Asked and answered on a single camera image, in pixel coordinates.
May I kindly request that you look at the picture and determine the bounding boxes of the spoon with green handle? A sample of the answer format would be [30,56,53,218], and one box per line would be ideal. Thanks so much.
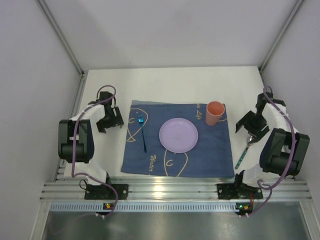
[234,135,256,170]

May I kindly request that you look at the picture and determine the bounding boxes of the orange plastic cup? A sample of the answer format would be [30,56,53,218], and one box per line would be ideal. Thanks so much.
[205,101,225,126]

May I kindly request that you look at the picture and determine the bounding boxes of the blue cloth placemat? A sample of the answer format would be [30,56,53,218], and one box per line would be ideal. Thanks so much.
[121,100,235,178]

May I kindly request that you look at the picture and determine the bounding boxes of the purple plastic plate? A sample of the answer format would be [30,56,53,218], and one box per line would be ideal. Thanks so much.
[159,118,199,154]

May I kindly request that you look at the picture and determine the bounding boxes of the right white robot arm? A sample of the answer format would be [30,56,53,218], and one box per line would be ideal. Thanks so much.
[234,92,310,191]

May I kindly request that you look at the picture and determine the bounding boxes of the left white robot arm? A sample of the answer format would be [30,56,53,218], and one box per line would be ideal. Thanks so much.
[58,91,124,186]

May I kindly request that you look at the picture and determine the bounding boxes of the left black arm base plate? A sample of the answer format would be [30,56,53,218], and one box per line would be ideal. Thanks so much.
[84,184,129,200]

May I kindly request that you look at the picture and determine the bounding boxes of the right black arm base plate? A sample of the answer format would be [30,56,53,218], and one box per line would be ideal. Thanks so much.
[216,183,239,200]

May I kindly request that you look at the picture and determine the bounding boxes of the perforated grey cable tray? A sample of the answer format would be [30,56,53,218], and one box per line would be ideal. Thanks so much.
[50,202,252,213]

